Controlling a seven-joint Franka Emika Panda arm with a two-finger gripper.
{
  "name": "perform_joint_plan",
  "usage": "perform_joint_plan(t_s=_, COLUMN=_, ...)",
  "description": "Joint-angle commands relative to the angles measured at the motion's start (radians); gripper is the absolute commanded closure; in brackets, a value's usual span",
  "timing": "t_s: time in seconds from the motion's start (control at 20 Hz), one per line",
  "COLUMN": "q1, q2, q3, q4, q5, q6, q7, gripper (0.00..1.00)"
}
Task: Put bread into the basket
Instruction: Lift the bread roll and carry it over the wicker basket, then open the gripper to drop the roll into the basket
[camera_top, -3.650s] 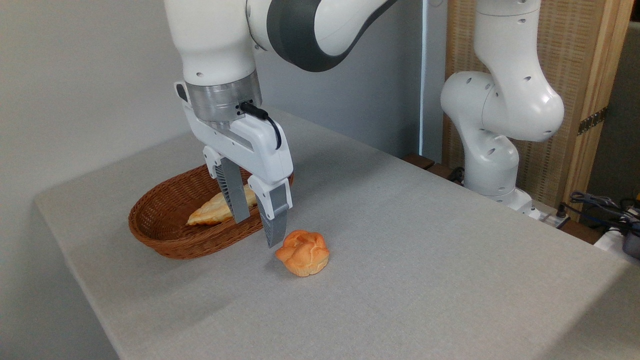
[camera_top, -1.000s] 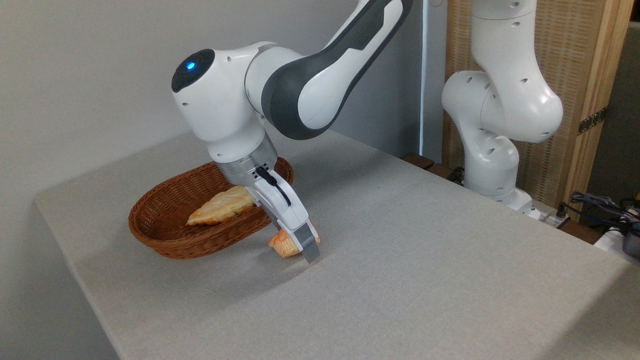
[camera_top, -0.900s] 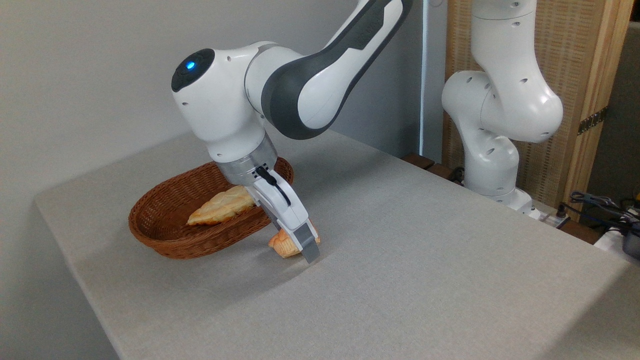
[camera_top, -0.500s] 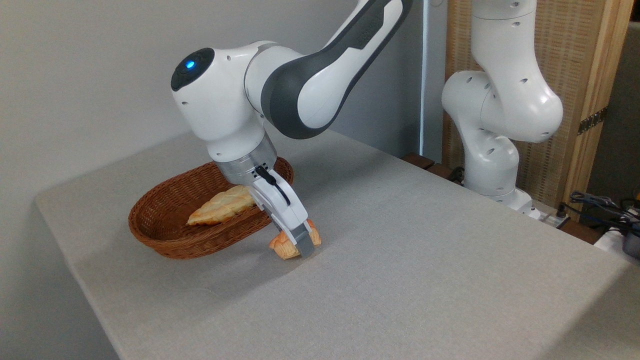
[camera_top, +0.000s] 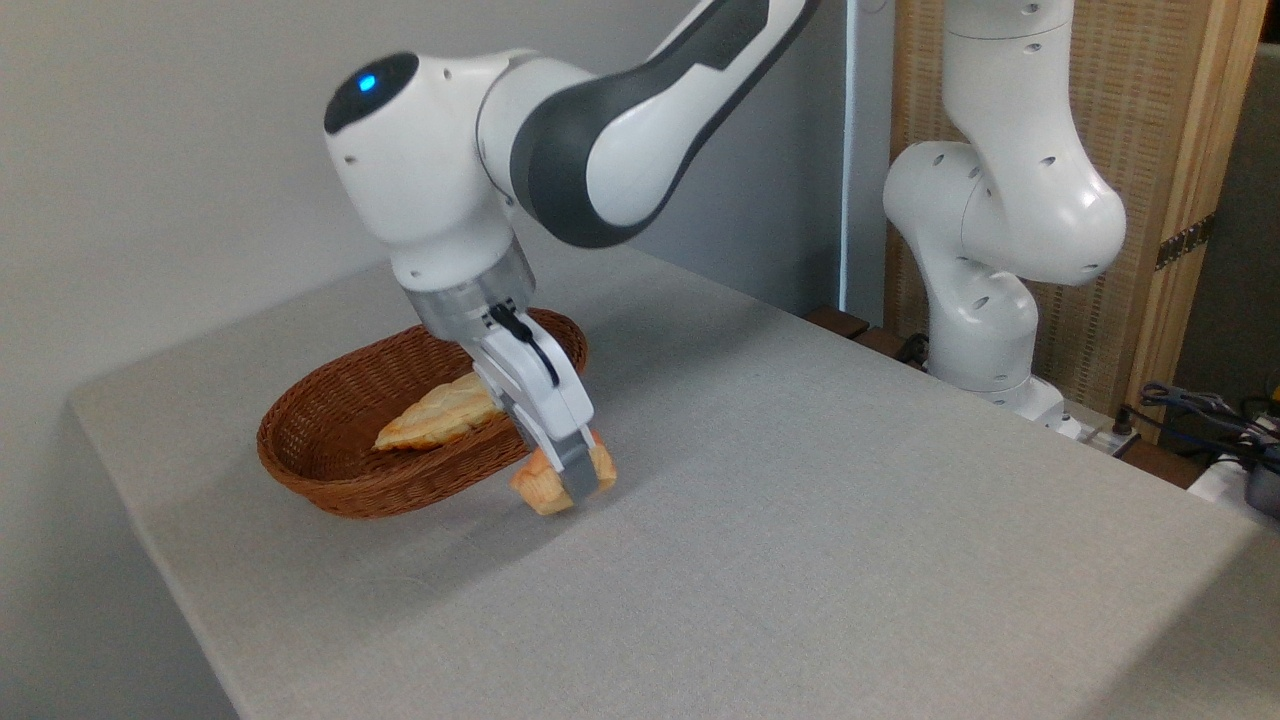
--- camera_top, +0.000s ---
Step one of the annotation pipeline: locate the white vertical trim strip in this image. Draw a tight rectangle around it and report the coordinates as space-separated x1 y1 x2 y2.
838 0 860 313

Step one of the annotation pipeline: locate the brown wooden base board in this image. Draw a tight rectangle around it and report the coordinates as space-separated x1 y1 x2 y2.
805 305 933 371

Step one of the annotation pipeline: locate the grey tablecloth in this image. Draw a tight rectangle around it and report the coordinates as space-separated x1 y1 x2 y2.
68 215 1280 720

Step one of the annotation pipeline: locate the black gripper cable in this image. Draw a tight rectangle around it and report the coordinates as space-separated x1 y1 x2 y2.
488 304 562 389

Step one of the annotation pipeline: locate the brown wicker basket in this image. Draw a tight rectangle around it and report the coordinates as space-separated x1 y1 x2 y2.
257 308 590 519

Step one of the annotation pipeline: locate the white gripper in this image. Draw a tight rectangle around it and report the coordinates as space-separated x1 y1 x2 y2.
466 318 602 502

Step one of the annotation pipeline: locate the wooden rattan folding screen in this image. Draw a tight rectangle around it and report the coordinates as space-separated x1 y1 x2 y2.
885 0 1271 443

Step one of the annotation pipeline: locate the round orange bread bun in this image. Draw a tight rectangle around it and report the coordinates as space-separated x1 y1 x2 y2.
510 430 618 517

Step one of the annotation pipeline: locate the black and blue cable bundle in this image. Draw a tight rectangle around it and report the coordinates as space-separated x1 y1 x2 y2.
1138 380 1280 453

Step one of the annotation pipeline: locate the long twisted bread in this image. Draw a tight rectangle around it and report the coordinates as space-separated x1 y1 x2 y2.
373 370 507 452

